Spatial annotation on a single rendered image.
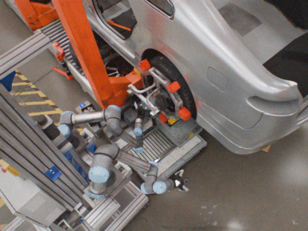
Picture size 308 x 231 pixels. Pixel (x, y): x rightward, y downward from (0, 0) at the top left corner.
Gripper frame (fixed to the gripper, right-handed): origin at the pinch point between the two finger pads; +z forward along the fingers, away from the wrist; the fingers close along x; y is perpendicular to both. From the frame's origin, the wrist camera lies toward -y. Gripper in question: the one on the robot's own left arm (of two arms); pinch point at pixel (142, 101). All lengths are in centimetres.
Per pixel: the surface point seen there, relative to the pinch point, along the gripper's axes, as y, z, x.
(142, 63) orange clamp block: -33.8, 18.0, -0.2
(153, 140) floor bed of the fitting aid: 76, 0, 8
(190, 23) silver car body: -98, -5, 38
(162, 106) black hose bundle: -23.1, -20.4, 21.1
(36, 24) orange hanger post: 30, 143, -173
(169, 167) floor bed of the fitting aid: 68, -37, 31
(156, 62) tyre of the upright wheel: -38.4, 16.2, 12.3
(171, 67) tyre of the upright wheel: -41.3, 9.0, 26.2
